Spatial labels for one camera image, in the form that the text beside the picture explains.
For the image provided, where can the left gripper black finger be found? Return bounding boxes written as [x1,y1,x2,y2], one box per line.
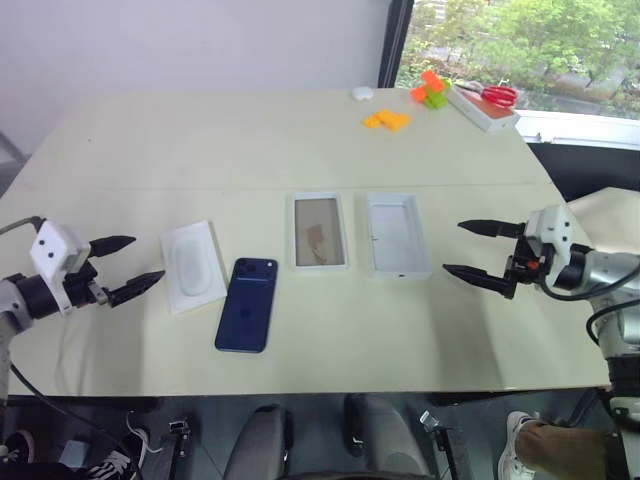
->
[88,234,138,260]
[106,269,167,308]

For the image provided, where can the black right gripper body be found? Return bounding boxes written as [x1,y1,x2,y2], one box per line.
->
[502,230,552,301]

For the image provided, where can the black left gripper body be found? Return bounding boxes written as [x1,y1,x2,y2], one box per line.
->
[62,257,115,310]

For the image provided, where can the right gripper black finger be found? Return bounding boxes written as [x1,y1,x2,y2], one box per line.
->
[456,218,527,239]
[441,263,517,301]

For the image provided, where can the white insert tray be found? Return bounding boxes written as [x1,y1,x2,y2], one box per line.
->
[159,218,229,316]

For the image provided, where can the white cardboard box lid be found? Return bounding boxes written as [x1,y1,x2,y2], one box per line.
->
[366,193,432,281]

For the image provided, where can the dark blue smartphone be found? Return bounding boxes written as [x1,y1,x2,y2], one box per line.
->
[214,257,280,355]

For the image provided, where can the white box with orange face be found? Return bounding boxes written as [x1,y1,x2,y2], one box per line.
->
[444,84,521,134]

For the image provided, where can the beige cloth cover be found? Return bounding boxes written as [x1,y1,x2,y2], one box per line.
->
[564,185,640,261]

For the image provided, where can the white window sill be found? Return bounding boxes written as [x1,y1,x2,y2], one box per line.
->
[514,108,640,151]

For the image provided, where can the green toy brick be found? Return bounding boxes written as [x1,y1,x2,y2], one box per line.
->
[423,78,454,110]

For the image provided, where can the yellow toy brick cluster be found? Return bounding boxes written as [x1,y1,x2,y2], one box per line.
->
[363,108,412,133]

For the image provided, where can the orange toy brick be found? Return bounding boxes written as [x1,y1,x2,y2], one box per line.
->
[409,70,447,104]

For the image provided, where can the black shoe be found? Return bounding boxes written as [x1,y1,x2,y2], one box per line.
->
[0,429,36,464]

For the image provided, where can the black and white sneaker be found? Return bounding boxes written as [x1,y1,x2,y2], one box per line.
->
[84,412,151,480]

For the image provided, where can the person lower leg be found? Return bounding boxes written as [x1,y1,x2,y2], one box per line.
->
[514,421,614,471]

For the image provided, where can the grey rounded shell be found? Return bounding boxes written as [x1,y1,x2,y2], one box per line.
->
[344,393,431,480]
[234,403,295,480]

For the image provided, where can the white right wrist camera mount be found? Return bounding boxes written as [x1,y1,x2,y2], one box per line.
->
[524,204,574,292]

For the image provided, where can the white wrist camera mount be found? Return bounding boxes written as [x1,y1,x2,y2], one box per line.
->
[28,219,94,314]
[524,204,574,292]

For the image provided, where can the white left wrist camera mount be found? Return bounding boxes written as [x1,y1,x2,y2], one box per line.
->
[28,219,94,314]

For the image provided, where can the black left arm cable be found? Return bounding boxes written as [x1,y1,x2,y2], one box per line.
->
[0,216,131,451]

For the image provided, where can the red handled scissors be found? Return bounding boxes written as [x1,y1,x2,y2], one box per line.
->
[452,82,520,108]

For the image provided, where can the metal stand bracket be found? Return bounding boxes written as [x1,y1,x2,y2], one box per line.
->
[167,418,192,480]
[418,409,474,480]

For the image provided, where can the black window frame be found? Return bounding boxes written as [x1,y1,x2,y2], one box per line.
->
[378,0,415,90]

